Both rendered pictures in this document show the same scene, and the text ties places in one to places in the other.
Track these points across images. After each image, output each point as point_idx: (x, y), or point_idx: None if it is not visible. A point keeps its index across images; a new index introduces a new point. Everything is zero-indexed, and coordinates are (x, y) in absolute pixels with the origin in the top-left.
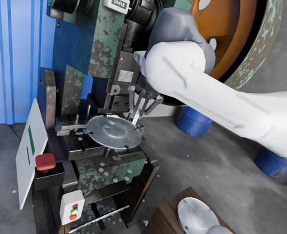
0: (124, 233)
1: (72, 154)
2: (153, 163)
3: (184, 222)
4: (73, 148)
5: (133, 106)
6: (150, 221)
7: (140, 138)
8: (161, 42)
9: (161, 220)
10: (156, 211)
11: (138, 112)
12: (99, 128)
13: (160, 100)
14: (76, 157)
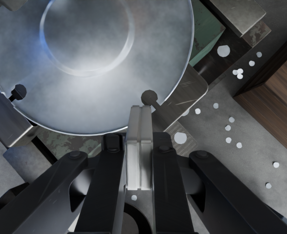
0: (201, 104)
1: (22, 141)
2: (249, 30)
3: None
4: (12, 133)
5: (88, 186)
6: (249, 93)
7: (187, 19)
8: None
9: (275, 102)
10: (261, 87)
11: (140, 172)
12: (33, 53)
13: None
14: (36, 133)
